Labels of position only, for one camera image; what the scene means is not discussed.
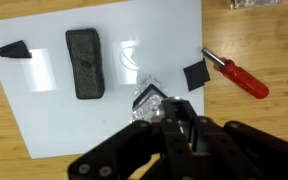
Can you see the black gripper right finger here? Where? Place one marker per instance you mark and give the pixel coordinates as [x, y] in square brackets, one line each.
[244, 153]

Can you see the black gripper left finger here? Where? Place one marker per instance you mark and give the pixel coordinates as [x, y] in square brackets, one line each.
[130, 146]

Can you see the short crystal column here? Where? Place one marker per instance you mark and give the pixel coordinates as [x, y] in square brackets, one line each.
[250, 3]

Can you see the white whiteboard sheet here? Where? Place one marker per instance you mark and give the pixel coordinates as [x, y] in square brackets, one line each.
[50, 116]

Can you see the square black foam piece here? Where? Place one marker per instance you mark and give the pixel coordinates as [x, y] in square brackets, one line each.
[196, 75]

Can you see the black whiteboard eraser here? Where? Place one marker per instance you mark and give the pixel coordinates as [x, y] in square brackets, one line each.
[84, 63]

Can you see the black foam wedge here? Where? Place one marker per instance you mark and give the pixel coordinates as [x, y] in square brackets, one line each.
[15, 50]

